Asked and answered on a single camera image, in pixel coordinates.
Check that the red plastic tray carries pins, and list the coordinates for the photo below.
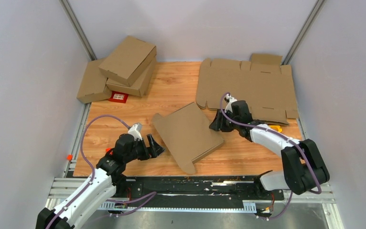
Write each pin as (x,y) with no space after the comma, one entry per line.
(118,97)

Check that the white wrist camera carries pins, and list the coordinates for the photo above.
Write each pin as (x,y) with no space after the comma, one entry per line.
(135,131)
(230,100)

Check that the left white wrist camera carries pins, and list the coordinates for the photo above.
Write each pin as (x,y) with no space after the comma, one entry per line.
(135,131)

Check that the right aluminium corner post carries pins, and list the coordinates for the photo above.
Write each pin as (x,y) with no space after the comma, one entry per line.
(303,31)

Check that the aluminium corner post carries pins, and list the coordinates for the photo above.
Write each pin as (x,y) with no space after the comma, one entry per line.
(78,28)
(303,31)

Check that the left aluminium corner post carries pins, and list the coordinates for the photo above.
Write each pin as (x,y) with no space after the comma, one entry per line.
(78,28)

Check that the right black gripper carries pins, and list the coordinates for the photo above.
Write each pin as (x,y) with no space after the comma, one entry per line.
(218,125)

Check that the flat-lying folded cardboard box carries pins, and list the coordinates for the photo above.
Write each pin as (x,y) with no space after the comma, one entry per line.
(93,87)

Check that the flat cardboard sheet stack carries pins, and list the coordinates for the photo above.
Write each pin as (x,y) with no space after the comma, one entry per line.
(263,82)

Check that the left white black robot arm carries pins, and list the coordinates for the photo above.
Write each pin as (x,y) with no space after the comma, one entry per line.
(106,180)

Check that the yellow plastic triangle piece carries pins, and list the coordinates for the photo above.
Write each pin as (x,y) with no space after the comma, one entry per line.
(277,128)

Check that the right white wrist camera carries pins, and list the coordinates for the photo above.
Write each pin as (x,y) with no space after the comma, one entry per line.
(230,100)

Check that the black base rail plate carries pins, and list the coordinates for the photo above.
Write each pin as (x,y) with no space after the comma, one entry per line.
(198,191)

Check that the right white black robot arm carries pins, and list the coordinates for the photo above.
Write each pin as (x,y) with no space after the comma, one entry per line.
(303,166)

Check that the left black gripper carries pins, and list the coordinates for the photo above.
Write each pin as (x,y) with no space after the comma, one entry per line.
(157,150)

